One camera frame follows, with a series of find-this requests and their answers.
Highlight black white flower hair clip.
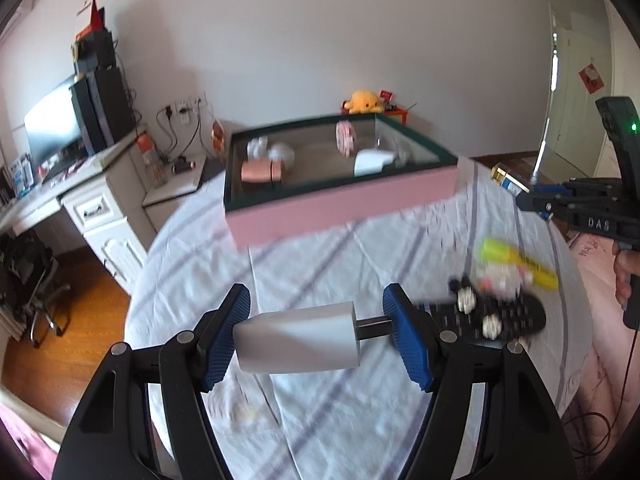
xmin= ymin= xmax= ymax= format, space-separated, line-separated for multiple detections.
xmin=449 ymin=275 xmax=503 ymax=341

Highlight orange cap bottle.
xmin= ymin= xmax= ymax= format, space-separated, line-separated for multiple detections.
xmin=136 ymin=133 xmax=167 ymax=188

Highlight pink storage box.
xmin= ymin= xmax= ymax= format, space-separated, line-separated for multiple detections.
xmin=224 ymin=114 xmax=458 ymax=248

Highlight black computer tower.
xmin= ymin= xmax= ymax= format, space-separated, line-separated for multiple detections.
xmin=70 ymin=67 xmax=134 ymax=156

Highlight person's right hand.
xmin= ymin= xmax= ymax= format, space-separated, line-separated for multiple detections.
xmin=612 ymin=243 xmax=640 ymax=306

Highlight white rabbit figurine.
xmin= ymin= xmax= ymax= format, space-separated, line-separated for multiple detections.
xmin=246 ymin=136 xmax=269 ymax=160

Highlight computer monitor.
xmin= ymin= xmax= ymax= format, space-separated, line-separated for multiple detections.
xmin=24 ymin=76 xmax=81 ymax=169

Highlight clear glass bottle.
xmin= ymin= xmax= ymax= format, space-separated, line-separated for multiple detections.
xmin=376 ymin=134 xmax=412 ymax=167

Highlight red toy box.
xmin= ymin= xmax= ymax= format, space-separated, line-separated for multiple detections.
xmin=384 ymin=105 xmax=409 ymax=126

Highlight yellow highlighter marker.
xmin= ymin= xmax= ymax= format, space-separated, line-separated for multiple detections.
xmin=480 ymin=238 xmax=559 ymax=290

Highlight pink block figure toy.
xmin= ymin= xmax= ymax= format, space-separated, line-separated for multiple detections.
xmin=335 ymin=120 xmax=356 ymax=157

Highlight white round case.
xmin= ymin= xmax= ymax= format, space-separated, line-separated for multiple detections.
xmin=268 ymin=143 xmax=295 ymax=168

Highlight striped white bedsheet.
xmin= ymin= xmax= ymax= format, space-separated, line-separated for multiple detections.
xmin=124 ymin=159 xmax=592 ymax=479

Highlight blue gold rectangular case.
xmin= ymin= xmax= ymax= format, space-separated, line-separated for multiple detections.
xmin=490 ymin=164 xmax=529 ymax=196

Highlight orange snack bag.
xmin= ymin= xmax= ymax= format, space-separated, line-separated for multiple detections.
xmin=210 ymin=119 xmax=227 ymax=159

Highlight white charger adapter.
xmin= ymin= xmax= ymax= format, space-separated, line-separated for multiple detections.
xmin=233 ymin=302 xmax=393 ymax=374

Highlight black office chair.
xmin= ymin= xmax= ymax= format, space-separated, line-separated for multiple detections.
xmin=1 ymin=231 xmax=70 ymax=348

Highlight white cup-shaped device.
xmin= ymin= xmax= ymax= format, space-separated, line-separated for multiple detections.
xmin=354 ymin=148 xmax=397 ymax=177

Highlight black remote control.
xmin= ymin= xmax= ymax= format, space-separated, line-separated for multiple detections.
xmin=418 ymin=288 xmax=547 ymax=342

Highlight orange octopus plush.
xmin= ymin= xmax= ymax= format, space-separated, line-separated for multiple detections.
xmin=342 ymin=90 xmax=385 ymax=115

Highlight white desk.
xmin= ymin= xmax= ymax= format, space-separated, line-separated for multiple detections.
xmin=1 ymin=132 xmax=156 ymax=295

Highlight black speaker box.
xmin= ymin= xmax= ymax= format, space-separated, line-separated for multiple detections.
xmin=70 ymin=30 xmax=116 ymax=74

